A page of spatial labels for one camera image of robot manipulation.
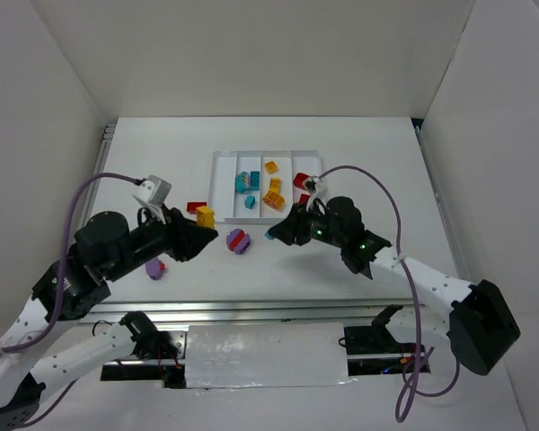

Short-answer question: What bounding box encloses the yellow square lego brick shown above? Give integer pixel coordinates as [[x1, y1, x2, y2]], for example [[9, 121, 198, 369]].
[[264, 161, 278, 174]]

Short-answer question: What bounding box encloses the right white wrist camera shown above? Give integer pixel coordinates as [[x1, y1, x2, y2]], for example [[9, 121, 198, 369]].
[[304, 176, 327, 211]]

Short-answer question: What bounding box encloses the white divided sorting tray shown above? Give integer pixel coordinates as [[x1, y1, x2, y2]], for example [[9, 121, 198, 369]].
[[208, 150, 322, 224]]

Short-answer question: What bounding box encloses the red rectangular lego brick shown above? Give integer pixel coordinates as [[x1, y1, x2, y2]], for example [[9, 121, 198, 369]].
[[186, 201, 207, 215]]

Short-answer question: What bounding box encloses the white foam board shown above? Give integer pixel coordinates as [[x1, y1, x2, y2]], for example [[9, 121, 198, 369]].
[[185, 322, 349, 389]]

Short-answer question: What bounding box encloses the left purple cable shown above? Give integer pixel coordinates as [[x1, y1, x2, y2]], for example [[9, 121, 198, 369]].
[[0, 172, 145, 427]]

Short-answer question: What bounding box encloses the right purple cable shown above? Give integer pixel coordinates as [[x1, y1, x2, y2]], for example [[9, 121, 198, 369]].
[[316, 165, 462, 424]]

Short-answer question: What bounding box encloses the yellow butterfly lego brick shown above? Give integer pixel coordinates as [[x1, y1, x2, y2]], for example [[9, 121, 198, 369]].
[[262, 190, 286, 211]]

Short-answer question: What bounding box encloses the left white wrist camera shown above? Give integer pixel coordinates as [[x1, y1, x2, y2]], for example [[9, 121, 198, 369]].
[[134, 175, 172, 222]]

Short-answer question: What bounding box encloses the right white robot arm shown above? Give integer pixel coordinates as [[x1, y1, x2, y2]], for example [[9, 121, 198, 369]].
[[268, 197, 521, 375]]

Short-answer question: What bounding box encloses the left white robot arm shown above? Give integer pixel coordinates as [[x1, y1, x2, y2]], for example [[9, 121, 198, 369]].
[[0, 208, 218, 430]]

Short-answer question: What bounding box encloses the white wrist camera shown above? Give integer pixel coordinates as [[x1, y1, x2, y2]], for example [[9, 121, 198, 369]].
[[134, 175, 172, 222], [304, 176, 327, 211]]

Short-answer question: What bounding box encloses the red rounded lego brick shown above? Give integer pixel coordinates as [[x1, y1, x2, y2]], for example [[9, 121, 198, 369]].
[[293, 172, 309, 189]]

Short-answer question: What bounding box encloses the purple cable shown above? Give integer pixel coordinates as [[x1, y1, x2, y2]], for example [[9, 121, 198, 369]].
[[316, 165, 462, 424], [0, 172, 145, 427]]

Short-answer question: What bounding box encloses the aluminium frame rail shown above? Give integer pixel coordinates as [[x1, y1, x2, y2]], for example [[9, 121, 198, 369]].
[[80, 299, 413, 325]]

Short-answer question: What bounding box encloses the purple rounded lego brick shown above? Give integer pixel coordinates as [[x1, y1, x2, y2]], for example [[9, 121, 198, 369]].
[[145, 258, 163, 280]]

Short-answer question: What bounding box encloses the purple and red lego stack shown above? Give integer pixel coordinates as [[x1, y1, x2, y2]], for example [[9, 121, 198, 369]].
[[225, 228, 251, 255]]

